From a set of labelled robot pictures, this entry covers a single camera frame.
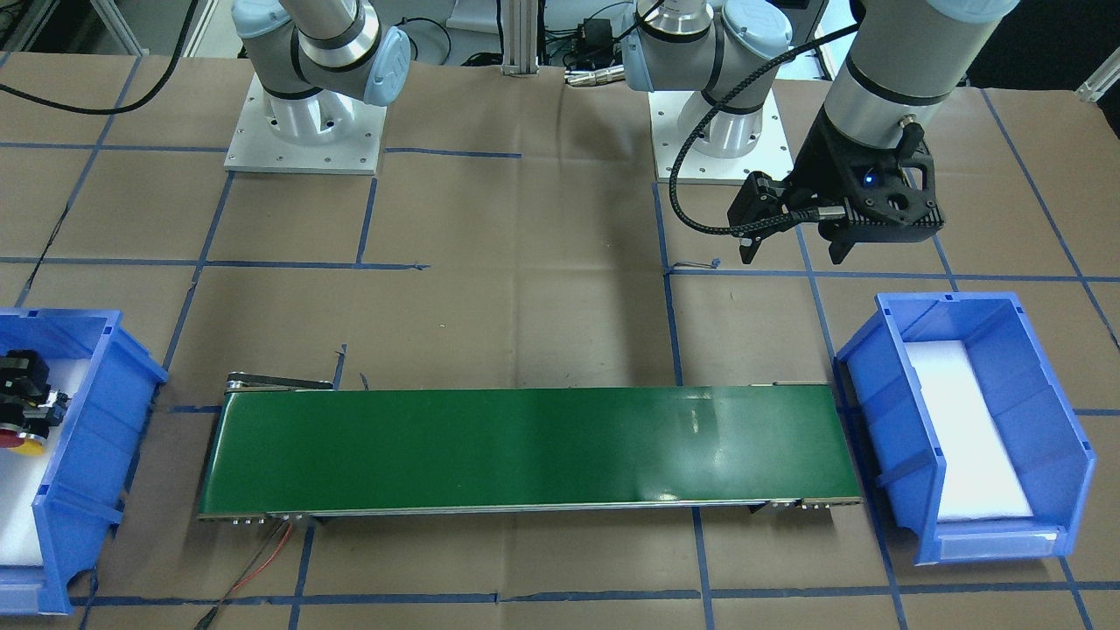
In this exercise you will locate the aluminium frame post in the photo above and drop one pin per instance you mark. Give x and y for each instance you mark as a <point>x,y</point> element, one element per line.
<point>521,33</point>

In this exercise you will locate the blue destination bin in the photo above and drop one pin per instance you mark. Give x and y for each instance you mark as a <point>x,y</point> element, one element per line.
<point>59,506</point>

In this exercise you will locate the blue source bin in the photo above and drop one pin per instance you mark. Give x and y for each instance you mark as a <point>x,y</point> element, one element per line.
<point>1049,450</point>

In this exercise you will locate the white foam pad source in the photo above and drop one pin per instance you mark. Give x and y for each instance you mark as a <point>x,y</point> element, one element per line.
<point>980,483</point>

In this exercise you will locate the green conveyor belt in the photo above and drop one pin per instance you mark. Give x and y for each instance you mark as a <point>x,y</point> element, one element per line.
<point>330,453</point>

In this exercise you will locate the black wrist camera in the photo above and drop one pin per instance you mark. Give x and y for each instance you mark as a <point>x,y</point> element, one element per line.
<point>760,198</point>

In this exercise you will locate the yellow mushroom push button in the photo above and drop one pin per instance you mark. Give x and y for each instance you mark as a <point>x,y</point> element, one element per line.
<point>36,421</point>

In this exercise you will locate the red mushroom push button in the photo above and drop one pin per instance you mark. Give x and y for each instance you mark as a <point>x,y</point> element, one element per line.
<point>24,376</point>

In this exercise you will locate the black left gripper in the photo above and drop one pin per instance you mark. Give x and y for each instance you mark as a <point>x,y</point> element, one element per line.
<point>820,169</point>

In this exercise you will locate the white foam pad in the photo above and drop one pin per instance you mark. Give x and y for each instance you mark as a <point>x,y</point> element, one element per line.
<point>21,477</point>

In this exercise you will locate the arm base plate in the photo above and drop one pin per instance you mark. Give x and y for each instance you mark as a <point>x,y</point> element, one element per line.
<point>326,133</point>
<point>730,147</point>

